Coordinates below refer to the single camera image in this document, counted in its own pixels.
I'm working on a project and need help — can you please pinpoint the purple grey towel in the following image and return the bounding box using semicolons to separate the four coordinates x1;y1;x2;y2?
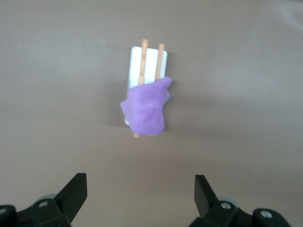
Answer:
119;77;174;137

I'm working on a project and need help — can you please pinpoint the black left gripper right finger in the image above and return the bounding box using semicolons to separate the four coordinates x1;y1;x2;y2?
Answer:
189;174;294;227

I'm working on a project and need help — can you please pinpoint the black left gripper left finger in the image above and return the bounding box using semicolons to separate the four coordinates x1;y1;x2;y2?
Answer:
0;172;88;227

